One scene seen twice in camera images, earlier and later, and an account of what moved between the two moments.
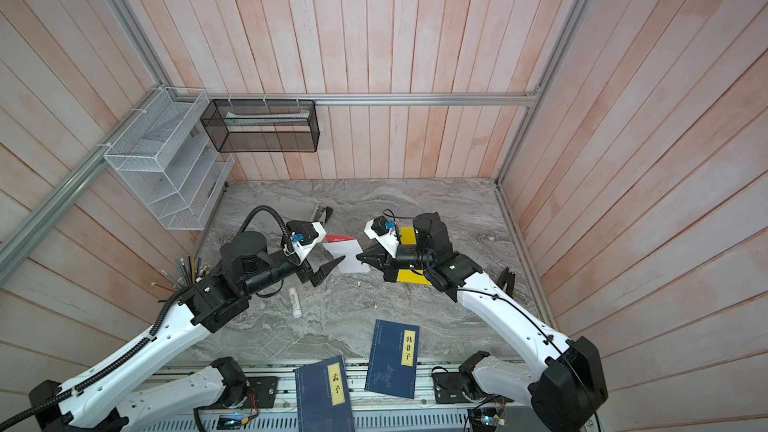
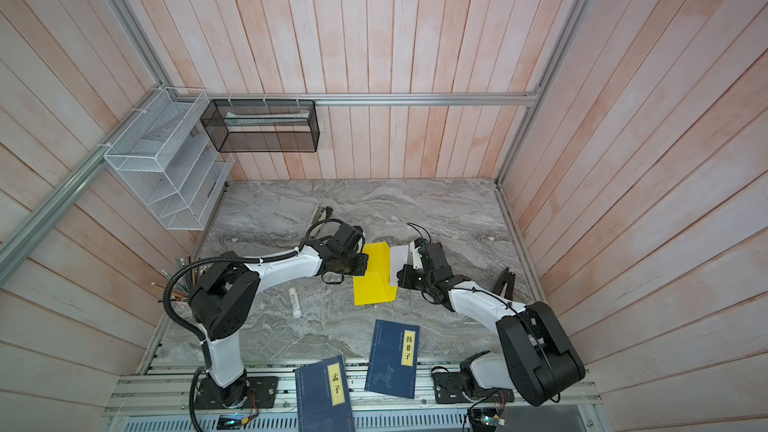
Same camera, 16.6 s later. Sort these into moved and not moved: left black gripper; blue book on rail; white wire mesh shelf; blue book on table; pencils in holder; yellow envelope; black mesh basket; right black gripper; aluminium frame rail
Moved: right black gripper; yellow envelope; left black gripper
Not moved: black mesh basket; white wire mesh shelf; aluminium frame rail; blue book on rail; blue book on table; pencils in holder
